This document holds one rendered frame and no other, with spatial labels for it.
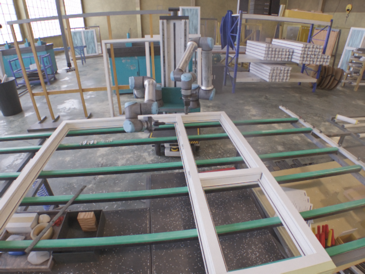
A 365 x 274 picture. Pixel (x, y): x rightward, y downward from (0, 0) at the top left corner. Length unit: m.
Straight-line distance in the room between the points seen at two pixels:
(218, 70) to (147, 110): 4.03
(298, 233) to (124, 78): 5.02
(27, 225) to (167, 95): 2.03
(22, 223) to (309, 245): 1.58
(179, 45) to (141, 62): 2.76
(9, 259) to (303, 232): 1.54
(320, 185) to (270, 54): 4.25
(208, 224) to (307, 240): 0.43
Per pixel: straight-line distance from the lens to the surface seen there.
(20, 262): 1.50
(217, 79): 5.40
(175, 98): 2.72
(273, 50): 5.71
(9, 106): 5.72
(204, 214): 0.97
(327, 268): 0.99
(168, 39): 2.67
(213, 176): 1.16
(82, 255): 1.27
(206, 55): 2.31
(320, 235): 1.32
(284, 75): 5.85
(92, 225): 1.39
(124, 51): 5.28
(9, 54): 10.33
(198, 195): 1.05
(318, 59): 6.10
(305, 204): 1.61
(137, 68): 5.36
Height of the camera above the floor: 1.69
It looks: 30 degrees down
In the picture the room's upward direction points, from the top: straight up
